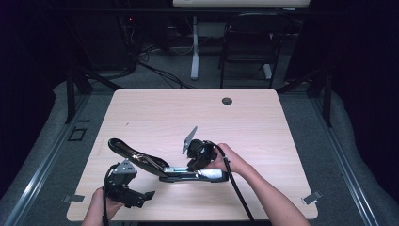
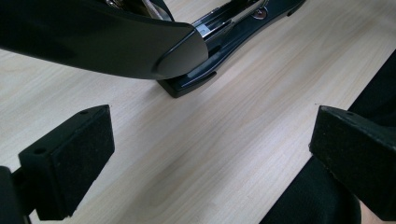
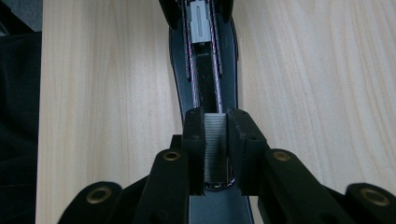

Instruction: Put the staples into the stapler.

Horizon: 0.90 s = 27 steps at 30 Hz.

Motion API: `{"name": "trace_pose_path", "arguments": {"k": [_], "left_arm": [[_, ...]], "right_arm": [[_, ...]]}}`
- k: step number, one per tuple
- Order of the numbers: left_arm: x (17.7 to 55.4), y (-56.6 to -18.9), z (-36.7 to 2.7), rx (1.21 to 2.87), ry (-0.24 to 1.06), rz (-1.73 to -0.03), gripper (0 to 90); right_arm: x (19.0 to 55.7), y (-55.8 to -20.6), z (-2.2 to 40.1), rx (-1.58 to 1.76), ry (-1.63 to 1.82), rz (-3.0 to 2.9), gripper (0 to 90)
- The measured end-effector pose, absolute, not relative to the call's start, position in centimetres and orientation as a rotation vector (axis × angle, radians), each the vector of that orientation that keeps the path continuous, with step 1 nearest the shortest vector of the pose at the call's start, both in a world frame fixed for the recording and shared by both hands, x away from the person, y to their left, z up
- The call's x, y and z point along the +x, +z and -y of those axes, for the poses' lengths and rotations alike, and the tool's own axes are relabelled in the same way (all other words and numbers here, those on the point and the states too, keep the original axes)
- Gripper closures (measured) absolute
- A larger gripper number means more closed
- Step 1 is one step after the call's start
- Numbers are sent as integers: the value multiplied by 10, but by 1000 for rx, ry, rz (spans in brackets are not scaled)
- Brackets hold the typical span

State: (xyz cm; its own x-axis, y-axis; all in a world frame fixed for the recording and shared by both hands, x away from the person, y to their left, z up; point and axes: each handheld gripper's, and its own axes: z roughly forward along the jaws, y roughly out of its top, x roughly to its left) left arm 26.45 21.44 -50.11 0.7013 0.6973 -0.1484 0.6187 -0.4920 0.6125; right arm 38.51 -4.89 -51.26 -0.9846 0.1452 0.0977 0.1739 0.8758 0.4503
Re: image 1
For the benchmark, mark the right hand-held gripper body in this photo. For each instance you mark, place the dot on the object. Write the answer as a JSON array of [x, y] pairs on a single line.
[[202, 152]]

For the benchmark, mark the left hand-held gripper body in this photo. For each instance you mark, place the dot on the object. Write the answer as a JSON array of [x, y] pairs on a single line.
[[120, 182]]

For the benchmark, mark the black stapler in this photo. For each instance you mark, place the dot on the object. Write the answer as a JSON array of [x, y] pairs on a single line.
[[185, 175]]

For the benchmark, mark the person's right hand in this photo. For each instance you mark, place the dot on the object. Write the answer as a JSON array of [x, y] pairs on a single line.
[[230, 160]]

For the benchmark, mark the person's left hand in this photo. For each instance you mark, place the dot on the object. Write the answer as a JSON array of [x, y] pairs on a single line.
[[102, 207]]

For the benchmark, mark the grey tape tab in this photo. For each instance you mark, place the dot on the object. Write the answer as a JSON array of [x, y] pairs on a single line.
[[312, 197], [75, 198]]

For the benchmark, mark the round table grommet hole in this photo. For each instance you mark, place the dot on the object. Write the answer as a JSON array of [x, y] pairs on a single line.
[[227, 101]]

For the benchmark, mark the black metal stand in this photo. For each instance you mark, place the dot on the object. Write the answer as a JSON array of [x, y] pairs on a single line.
[[70, 94], [327, 100]]

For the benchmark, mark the white standing desk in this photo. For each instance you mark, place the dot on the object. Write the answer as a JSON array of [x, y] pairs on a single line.
[[195, 47]]

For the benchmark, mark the black chair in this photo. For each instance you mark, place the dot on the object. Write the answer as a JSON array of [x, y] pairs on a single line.
[[251, 40]]

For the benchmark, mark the dark equipment with red light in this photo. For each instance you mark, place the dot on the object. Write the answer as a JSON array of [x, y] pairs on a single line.
[[125, 37]]

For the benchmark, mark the aluminium floor rail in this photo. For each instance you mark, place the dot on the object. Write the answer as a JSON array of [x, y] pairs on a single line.
[[348, 169], [40, 169]]

